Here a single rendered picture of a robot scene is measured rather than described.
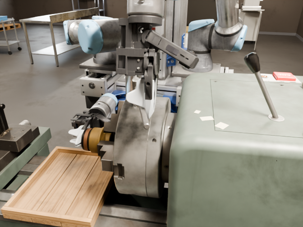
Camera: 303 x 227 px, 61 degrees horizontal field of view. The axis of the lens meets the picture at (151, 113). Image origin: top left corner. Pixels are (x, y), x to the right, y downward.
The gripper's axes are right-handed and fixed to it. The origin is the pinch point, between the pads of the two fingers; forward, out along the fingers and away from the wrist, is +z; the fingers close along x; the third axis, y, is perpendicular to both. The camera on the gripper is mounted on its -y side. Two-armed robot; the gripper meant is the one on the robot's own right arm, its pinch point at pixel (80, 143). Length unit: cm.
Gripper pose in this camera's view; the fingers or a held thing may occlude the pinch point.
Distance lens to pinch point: 87.5
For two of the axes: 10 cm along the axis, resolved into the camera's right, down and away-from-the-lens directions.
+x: 0.0, -8.9, -4.5
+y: -9.8, -0.9, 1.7
